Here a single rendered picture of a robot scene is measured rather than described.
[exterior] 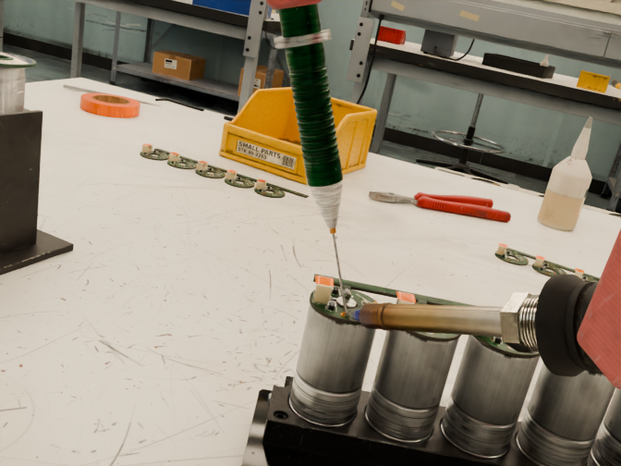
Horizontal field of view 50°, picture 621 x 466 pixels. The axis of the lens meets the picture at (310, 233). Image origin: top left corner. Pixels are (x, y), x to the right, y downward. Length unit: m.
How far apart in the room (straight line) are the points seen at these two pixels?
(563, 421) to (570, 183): 0.40
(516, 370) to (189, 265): 0.21
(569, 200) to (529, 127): 4.08
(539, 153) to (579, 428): 4.50
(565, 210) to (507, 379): 0.41
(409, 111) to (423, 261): 4.32
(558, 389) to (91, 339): 0.19
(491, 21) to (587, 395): 2.35
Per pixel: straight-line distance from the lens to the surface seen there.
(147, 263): 0.39
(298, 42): 0.19
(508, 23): 2.55
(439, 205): 0.59
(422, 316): 0.20
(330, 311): 0.22
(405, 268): 0.45
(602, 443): 0.27
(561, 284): 0.17
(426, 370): 0.23
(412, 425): 0.24
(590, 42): 2.55
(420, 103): 4.76
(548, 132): 4.71
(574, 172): 0.63
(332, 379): 0.23
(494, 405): 0.24
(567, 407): 0.25
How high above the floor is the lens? 0.91
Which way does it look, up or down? 20 degrees down
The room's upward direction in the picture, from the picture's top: 11 degrees clockwise
